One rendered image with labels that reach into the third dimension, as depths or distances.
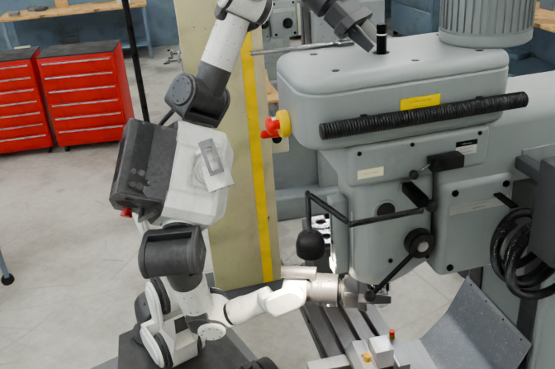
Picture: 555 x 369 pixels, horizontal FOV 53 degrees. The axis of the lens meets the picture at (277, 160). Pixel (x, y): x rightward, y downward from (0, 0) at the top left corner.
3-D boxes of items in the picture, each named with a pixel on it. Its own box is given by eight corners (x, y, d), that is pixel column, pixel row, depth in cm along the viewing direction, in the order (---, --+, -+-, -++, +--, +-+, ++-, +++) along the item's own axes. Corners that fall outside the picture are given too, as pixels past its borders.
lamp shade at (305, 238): (291, 250, 140) (289, 229, 137) (315, 240, 143) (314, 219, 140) (305, 263, 134) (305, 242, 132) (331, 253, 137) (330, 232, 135)
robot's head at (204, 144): (205, 180, 141) (205, 177, 134) (193, 148, 142) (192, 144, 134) (228, 172, 142) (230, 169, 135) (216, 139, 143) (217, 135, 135)
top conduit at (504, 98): (324, 143, 109) (323, 126, 108) (317, 135, 113) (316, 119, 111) (528, 109, 118) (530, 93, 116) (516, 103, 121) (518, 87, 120)
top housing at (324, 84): (305, 158, 114) (301, 82, 107) (274, 116, 137) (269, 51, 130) (511, 123, 123) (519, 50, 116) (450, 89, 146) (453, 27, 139)
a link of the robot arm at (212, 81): (187, 54, 150) (169, 101, 152) (209, 63, 145) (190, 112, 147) (216, 65, 160) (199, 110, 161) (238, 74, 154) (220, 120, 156)
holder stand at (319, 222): (315, 295, 199) (312, 248, 190) (303, 260, 219) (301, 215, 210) (348, 290, 200) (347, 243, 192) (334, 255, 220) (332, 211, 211)
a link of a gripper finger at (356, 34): (367, 54, 122) (348, 34, 122) (377, 43, 120) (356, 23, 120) (364, 55, 121) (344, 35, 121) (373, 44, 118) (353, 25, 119)
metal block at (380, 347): (376, 369, 155) (376, 352, 153) (368, 354, 161) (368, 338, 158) (393, 366, 156) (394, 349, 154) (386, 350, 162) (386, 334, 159)
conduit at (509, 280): (505, 312, 124) (514, 232, 115) (465, 271, 139) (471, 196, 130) (576, 295, 128) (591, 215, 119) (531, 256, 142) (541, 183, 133)
